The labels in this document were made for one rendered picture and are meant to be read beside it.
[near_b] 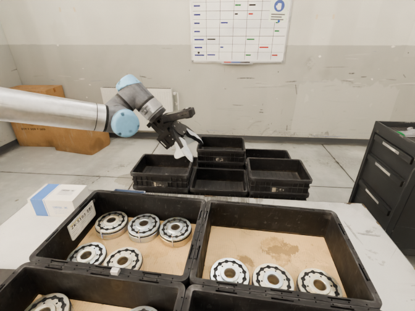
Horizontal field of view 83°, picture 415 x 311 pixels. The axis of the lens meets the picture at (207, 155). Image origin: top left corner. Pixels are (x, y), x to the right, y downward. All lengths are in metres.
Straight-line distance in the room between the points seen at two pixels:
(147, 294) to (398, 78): 3.79
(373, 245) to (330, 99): 2.74
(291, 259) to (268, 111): 2.86
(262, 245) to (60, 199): 0.85
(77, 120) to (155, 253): 0.43
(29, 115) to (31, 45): 3.60
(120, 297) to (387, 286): 0.80
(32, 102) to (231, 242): 0.65
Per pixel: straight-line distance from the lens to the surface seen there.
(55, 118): 0.68
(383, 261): 1.10
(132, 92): 0.82
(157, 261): 0.76
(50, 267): 0.71
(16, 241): 1.22
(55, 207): 1.23
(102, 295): 0.69
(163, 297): 0.62
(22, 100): 0.68
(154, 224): 0.82
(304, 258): 0.80
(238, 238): 0.81
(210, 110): 3.44
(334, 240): 0.81
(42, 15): 4.09
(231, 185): 1.85
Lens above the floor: 1.41
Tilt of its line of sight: 27 degrees down
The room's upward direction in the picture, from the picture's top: straight up
